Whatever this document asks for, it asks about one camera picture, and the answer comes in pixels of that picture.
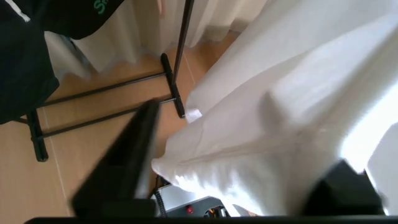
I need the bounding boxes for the black shorts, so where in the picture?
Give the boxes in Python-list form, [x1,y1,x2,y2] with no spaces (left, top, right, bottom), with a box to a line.
[0,0,126,125]

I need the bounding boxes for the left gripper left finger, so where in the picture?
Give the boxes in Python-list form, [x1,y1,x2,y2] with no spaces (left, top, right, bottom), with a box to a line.
[70,99,162,218]

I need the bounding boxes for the white garment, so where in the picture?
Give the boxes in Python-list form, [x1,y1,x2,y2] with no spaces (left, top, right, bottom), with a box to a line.
[151,0,398,217]

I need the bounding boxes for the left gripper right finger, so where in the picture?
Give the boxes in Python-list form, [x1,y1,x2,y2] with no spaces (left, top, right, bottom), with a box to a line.
[302,159,386,217]

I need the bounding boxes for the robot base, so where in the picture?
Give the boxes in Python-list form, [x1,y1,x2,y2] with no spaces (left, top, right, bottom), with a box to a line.
[148,175,250,218]

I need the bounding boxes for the black clothes rack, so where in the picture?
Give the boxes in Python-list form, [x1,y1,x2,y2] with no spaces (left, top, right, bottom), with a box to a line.
[14,0,195,163]

